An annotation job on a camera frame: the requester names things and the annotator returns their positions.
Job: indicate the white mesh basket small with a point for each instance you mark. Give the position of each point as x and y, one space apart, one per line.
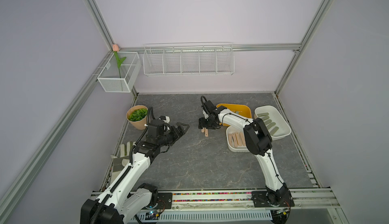
109 76

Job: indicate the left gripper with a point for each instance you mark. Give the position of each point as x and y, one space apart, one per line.
176 135

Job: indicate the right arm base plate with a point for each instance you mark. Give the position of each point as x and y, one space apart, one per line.
272 199

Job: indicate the potted green plant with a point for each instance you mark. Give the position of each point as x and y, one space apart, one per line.
137 116

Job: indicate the white wire basket long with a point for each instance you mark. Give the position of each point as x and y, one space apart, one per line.
173 59

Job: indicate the artificial tulip flower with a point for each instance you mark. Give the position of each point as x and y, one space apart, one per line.
119 60

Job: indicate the yellow storage box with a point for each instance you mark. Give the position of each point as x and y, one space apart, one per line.
240 108

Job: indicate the white storage box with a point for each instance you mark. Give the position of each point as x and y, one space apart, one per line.
242 149
275 116

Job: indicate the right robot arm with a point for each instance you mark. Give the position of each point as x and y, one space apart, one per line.
258 142

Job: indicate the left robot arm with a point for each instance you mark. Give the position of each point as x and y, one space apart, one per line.
116 205

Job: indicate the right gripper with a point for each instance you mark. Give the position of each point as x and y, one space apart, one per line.
200 123

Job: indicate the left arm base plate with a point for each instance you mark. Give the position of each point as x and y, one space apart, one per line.
162 200

